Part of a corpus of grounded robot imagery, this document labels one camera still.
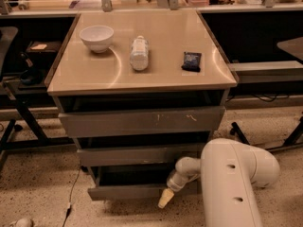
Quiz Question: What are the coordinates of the dark box with note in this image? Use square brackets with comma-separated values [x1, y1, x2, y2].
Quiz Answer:
[26, 41, 62, 61]

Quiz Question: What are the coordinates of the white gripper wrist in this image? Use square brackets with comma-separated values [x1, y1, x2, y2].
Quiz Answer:
[158, 169, 200, 209]

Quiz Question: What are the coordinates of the white ceramic bowl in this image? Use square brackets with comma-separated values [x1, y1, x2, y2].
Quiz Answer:
[80, 26, 114, 53]

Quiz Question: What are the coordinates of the grey side shelf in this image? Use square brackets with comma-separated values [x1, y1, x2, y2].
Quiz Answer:
[229, 61, 303, 84]

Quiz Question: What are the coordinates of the black round object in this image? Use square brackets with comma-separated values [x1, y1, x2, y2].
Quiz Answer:
[20, 52, 43, 86]

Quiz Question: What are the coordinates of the grey drawer cabinet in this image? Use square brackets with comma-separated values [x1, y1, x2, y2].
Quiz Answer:
[47, 9, 237, 201]

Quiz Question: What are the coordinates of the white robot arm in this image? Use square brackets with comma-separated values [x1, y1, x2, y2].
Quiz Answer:
[158, 138, 280, 227]

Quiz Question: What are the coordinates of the black wheeled stand base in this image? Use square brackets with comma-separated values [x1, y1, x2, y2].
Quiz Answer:
[229, 115, 303, 153]

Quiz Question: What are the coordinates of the white shoe tip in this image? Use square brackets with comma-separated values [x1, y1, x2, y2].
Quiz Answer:
[4, 218, 33, 227]

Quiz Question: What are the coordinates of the grey bottom drawer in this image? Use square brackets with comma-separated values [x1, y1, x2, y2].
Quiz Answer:
[87, 163, 203, 201]

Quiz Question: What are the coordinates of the grey drawer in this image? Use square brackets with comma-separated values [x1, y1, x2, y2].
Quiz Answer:
[87, 163, 203, 201]
[78, 143, 205, 166]
[59, 106, 225, 138]

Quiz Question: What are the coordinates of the grey top drawer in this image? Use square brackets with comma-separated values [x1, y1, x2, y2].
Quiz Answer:
[59, 106, 225, 138]

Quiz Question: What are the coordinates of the dark blue snack packet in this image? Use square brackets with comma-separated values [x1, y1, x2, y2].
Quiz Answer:
[181, 52, 202, 72]

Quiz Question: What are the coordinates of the grey middle drawer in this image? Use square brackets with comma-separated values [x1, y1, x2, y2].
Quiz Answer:
[78, 143, 205, 166]

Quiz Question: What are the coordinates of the black floor cable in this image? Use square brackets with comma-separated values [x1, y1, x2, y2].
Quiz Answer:
[61, 166, 82, 227]

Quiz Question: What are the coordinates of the clear plastic water bottle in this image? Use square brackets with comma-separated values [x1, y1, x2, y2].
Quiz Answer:
[130, 36, 149, 71]

